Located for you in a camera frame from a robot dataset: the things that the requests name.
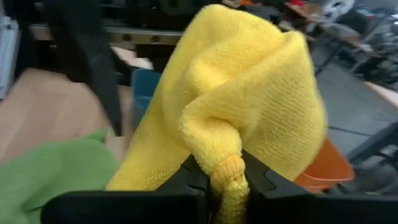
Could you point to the black aluminium table frame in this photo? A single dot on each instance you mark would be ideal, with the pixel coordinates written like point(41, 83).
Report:
point(140, 35)

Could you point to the orange plastic basket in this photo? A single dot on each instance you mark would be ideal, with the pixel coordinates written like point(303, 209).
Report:
point(326, 171)

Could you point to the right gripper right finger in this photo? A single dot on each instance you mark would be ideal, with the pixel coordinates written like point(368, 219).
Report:
point(311, 211)

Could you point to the cluttered background desk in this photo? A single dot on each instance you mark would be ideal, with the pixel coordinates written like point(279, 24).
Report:
point(342, 31)

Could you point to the yellow microfiber towel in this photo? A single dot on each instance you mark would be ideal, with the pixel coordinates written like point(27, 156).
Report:
point(248, 77)

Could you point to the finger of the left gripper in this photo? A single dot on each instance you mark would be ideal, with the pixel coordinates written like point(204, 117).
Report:
point(99, 84)

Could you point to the green microfiber towel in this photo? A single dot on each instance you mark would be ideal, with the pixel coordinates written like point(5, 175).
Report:
point(46, 174)

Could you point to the teal plastic basket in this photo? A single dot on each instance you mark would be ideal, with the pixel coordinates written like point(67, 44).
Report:
point(143, 90)

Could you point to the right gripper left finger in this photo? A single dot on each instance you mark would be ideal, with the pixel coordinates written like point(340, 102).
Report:
point(140, 208)

